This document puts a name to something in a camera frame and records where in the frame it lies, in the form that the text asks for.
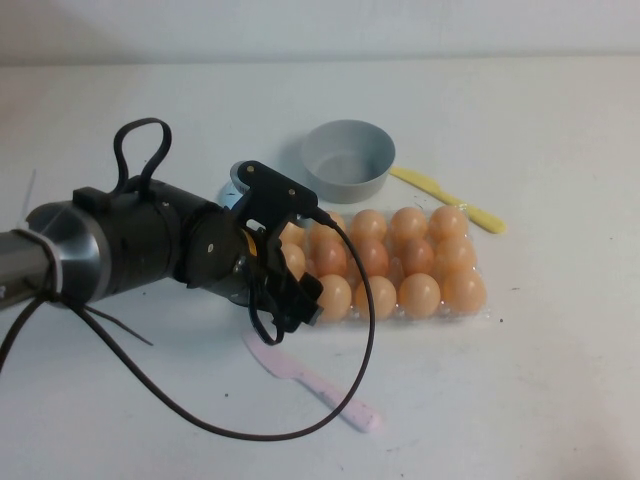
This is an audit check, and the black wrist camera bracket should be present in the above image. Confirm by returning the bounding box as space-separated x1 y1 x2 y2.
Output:
233 159 320 261

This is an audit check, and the grey round bowl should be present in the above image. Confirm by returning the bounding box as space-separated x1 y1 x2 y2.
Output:
300 118 397 204

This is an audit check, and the black flat cable loop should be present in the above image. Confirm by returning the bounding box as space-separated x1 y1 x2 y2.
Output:
113 118 174 196

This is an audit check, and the clear plastic egg tray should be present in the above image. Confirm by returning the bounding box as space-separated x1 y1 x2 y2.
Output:
277 202 494 329

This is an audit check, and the darker orange egg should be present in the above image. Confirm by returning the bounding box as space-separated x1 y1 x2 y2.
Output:
399 237 435 276

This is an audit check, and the pink plastic knife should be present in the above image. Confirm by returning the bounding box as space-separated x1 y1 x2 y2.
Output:
242 332 385 447

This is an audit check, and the long black camera cable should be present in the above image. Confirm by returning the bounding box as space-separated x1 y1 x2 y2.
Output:
0 209 376 441

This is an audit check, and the black zip tie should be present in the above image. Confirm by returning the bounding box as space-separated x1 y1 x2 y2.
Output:
49 294 154 347

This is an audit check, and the yellow plastic knife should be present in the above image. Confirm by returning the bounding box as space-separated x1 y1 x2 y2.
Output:
388 166 508 235

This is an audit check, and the white zip tie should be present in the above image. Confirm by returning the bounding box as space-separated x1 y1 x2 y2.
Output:
19 168 66 304

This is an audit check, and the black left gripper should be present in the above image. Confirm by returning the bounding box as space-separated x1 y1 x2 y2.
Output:
187 204 325 335

